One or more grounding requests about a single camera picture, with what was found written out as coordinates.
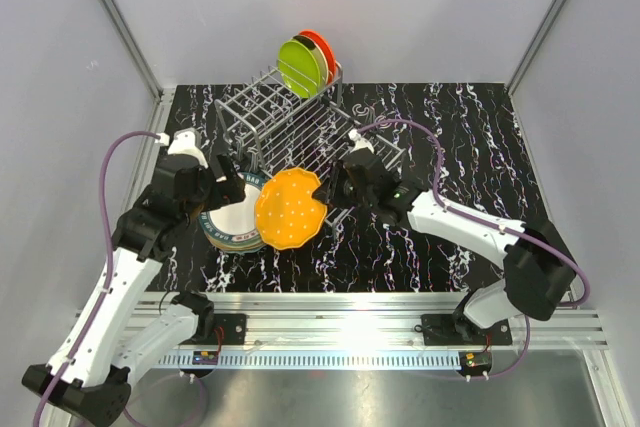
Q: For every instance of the aluminium rail frame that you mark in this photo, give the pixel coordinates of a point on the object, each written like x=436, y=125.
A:
x=367, y=323

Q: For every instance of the slotted cable duct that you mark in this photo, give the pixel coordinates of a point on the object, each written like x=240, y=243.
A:
x=311, y=360

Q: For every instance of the aluminium corner post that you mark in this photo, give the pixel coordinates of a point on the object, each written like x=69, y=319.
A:
x=533, y=48
x=133, y=49

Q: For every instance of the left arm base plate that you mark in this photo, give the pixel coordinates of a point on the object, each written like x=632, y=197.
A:
x=231, y=328

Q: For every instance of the yellow dotted scalloped plate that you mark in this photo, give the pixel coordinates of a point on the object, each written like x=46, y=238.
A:
x=286, y=214

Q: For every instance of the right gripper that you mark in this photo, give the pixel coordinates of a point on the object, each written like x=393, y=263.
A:
x=329, y=191

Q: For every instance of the right aluminium corner post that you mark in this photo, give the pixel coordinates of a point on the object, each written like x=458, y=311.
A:
x=533, y=48

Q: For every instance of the orange red plate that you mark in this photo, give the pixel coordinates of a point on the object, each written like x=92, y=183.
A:
x=326, y=50

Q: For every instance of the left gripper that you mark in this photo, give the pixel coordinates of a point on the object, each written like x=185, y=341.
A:
x=227, y=191

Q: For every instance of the left aluminium corner post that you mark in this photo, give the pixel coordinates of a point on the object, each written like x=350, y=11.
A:
x=133, y=49

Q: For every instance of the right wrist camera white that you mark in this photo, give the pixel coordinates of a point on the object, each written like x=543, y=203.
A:
x=359, y=142

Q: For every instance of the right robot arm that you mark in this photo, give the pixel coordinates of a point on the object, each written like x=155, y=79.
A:
x=535, y=261

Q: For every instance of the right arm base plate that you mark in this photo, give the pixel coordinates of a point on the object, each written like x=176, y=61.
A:
x=445, y=330

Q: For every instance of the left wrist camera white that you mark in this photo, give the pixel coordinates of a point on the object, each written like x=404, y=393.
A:
x=183, y=142

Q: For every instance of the white plate green rim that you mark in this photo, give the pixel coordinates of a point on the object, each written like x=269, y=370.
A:
x=241, y=214

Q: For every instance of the grey wire dish rack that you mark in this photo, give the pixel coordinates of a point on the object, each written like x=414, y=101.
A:
x=270, y=128

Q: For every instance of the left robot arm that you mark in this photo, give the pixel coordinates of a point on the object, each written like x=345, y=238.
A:
x=92, y=374

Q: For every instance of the stack of plates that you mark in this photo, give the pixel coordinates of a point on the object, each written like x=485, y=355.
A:
x=230, y=239

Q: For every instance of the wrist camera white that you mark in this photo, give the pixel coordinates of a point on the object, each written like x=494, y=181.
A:
x=183, y=142
x=359, y=142

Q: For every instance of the lime green plate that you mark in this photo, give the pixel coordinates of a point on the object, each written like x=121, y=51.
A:
x=299, y=68

